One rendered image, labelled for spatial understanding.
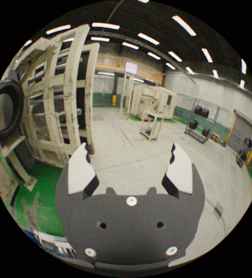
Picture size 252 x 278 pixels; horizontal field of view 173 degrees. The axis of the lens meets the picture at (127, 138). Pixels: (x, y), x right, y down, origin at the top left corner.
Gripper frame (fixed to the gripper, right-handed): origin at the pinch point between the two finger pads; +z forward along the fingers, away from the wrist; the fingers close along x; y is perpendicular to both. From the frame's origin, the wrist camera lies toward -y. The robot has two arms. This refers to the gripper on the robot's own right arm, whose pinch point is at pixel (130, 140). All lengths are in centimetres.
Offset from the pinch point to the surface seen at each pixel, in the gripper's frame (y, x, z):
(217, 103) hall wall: -101, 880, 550
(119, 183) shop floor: 106, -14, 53
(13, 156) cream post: 28, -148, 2
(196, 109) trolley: 11, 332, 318
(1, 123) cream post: -19, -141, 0
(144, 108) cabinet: 48, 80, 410
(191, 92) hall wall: -150, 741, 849
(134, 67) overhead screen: -157, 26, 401
